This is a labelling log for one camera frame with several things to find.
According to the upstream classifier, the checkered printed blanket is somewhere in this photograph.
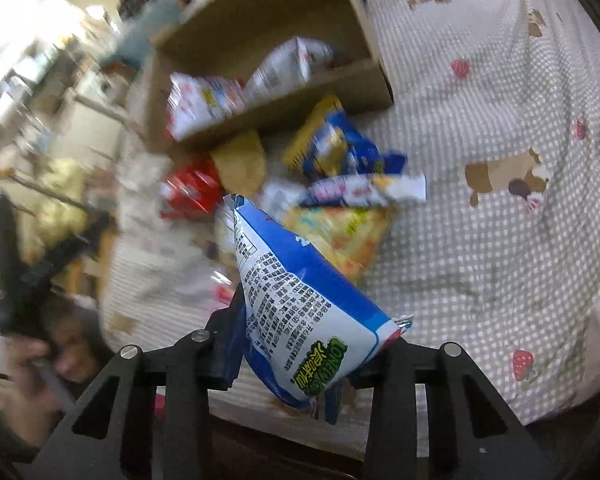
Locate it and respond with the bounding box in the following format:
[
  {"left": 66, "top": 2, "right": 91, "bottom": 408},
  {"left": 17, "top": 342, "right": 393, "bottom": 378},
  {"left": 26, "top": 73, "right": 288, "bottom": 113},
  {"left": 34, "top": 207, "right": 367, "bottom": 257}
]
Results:
[{"left": 100, "top": 0, "right": 600, "bottom": 426}]

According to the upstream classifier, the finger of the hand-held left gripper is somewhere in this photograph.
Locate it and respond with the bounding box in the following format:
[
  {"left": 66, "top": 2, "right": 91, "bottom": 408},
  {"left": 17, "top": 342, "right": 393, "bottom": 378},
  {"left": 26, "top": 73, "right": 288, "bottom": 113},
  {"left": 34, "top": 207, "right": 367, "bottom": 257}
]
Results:
[{"left": 27, "top": 212, "right": 117, "bottom": 288}]

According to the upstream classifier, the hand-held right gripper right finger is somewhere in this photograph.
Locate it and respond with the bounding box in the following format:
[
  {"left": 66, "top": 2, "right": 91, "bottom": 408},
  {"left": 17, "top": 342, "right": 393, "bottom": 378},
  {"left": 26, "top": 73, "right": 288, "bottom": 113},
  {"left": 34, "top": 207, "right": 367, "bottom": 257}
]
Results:
[{"left": 350, "top": 337, "right": 556, "bottom": 480}]

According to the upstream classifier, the cardboard box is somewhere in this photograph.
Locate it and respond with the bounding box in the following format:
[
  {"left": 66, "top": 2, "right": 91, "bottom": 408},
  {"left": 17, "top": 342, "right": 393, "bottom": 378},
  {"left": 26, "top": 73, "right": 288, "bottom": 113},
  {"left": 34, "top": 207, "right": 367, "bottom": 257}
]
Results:
[{"left": 142, "top": 0, "right": 395, "bottom": 143}]

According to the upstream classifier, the pink white snack packet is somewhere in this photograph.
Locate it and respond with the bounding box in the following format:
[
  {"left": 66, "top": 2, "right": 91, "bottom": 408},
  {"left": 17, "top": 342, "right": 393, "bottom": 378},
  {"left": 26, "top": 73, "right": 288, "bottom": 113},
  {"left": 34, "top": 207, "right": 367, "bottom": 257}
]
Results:
[{"left": 300, "top": 172, "right": 427, "bottom": 208}]

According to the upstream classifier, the yellow blue snack packet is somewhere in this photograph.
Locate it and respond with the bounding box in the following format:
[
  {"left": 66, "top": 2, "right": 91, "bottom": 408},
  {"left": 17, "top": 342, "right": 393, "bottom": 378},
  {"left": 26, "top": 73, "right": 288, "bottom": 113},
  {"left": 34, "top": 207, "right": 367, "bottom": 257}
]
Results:
[{"left": 282, "top": 92, "right": 408, "bottom": 181}]

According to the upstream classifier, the white grey snack packet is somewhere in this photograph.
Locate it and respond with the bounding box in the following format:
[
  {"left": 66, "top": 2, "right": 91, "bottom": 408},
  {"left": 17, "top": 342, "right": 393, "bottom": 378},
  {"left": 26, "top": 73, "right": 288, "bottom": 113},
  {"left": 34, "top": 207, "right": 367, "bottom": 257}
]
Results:
[{"left": 245, "top": 36, "right": 338, "bottom": 101}]

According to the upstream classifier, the white red snack packet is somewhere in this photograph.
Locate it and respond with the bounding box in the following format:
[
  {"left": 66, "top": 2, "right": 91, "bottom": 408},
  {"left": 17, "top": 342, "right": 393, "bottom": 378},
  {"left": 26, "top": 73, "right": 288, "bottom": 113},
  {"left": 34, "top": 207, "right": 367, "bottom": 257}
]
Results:
[{"left": 167, "top": 72, "right": 246, "bottom": 142}]

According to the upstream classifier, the brown snack packet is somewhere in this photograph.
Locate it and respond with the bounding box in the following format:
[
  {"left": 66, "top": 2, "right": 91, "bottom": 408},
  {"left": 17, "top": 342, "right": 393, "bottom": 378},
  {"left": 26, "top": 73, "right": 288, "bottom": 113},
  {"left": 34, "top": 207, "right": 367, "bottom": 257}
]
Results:
[{"left": 209, "top": 129, "right": 267, "bottom": 198}]

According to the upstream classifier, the blue white snack packet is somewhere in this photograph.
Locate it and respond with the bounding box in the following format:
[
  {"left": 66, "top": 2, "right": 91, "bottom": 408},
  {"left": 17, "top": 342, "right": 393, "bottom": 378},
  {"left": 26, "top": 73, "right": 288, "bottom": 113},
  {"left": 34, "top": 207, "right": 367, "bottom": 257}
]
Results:
[{"left": 222, "top": 194, "right": 415, "bottom": 426}]

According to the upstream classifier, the yellow orange snack packet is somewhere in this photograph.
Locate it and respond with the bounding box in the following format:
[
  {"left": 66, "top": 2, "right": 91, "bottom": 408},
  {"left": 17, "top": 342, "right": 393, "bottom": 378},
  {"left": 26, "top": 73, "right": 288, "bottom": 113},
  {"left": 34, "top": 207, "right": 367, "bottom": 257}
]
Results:
[{"left": 285, "top": 205, "right": 398, "bottom": 283}]

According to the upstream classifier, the person's left hand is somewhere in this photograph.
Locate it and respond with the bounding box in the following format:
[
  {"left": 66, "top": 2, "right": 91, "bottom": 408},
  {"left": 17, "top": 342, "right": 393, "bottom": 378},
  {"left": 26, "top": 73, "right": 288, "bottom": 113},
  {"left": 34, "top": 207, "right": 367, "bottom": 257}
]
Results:
[{"left": 2, "top": 330, "right": 81, "bottom": 413}]

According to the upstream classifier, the teal padded cushion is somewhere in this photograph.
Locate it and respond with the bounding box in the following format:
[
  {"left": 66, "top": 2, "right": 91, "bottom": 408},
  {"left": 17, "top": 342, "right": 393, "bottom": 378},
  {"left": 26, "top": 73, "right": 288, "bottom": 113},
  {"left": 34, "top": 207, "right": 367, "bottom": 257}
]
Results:
[{"left": 100, "top": 0, "right": 181, "bottom": 68}]

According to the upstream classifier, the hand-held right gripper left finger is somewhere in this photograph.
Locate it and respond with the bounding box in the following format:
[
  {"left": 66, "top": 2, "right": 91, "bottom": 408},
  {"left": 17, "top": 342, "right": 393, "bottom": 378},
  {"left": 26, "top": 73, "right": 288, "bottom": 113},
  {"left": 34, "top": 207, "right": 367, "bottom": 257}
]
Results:
[{"left": 17, "top": 290, "right": 246, "bottom": 480}]

